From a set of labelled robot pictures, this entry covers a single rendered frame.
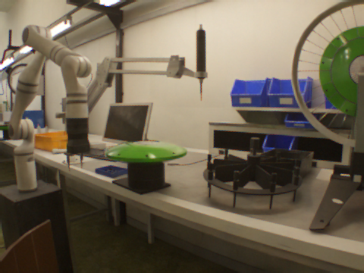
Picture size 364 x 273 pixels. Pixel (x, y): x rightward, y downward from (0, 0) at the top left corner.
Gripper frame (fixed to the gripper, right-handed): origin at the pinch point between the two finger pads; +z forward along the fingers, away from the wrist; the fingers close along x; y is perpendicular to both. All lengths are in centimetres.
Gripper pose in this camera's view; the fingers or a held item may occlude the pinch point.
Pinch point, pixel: (75, 169)
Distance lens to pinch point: 92.9
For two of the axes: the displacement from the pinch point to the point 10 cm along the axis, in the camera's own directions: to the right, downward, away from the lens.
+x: 5.3, -1.0, 8.4
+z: 0.0, 9.9, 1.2
